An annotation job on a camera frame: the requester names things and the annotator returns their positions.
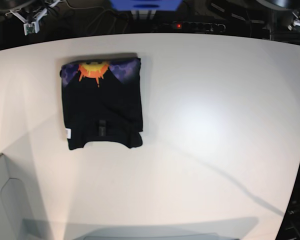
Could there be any black power strip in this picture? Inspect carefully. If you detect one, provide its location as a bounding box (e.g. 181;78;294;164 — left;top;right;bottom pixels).
158;21;227;34

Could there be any blue box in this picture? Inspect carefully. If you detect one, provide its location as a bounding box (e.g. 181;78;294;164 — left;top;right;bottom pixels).
110;0;183;11

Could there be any black T-shirt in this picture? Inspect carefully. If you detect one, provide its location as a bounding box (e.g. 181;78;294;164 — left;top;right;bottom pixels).
59;55;143;150

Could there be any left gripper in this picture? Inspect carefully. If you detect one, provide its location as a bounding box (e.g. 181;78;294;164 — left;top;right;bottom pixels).
287;9;300;30

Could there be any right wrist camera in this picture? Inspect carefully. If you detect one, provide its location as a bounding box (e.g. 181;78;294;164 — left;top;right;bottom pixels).
23;22;40;36

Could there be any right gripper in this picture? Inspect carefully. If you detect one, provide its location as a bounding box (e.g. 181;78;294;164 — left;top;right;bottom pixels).
4;0;61;24

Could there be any white T-shirt label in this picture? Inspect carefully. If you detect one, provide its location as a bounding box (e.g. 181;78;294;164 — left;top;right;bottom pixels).
65;128;72;140

